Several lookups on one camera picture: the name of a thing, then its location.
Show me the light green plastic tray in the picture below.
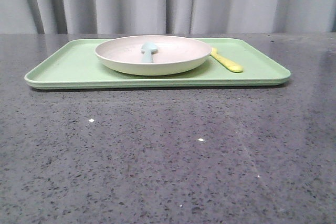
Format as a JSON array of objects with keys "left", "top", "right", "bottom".
[{"left": 25, "top": 38, "right": 291, "bottom": 90}]

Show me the cream round plate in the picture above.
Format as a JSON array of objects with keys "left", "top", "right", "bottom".
[{"left": 95, "top": 35, "right": 212, "bottom": 76}]

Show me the yellow plastic fork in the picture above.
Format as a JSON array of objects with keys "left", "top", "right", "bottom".
[{"left": 211, "top": 48, "right": 243, "bottom": 73}]

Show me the light blue plastic spoon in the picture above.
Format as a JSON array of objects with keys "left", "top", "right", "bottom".
[{"left": 141, "top": 42, "right": 158, "bottom": 63}]

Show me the grey curtain backdrop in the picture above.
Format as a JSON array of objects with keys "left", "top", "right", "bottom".
[{"left": 1, "top": 0, "right": 335, "bottom": 34}]

